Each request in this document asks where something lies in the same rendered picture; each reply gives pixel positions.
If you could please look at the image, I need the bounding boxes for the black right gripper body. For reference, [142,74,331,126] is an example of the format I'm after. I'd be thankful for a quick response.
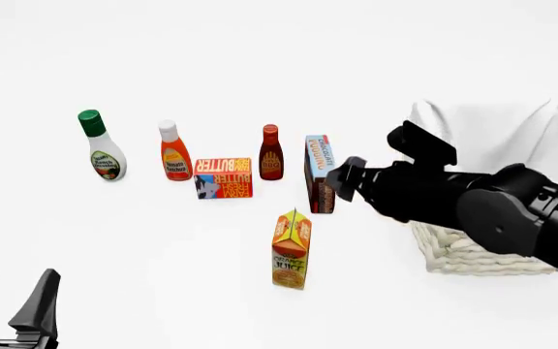
[325,155,368,204]

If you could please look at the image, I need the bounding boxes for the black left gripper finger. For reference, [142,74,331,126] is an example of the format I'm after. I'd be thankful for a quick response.
[8,268,62,339]

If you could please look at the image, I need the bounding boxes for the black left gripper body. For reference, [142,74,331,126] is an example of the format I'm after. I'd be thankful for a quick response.
[0,331,60,349]

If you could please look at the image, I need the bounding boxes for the orange juice carton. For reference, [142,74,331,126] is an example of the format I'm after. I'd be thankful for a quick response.
[271,206,313,291]

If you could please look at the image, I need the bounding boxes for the white woven basket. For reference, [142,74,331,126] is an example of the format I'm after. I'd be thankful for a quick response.
[407,97,558,276]

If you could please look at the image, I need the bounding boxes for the chocolate pudding box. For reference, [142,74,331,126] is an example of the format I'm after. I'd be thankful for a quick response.
[303,134,338,215]

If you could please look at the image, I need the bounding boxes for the dark red BBQ sauce bottle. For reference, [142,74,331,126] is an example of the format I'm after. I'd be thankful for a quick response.
[259,123,285,181]

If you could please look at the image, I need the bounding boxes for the red butter box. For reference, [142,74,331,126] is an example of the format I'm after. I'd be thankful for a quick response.
[193,157,254,201]

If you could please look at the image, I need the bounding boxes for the ranch dressing bottle green cap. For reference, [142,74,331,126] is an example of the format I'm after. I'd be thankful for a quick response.
[77,109,128,182]

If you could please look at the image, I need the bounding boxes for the ketchup bottle white cap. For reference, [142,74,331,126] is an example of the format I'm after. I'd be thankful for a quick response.
[157,119,194,182]

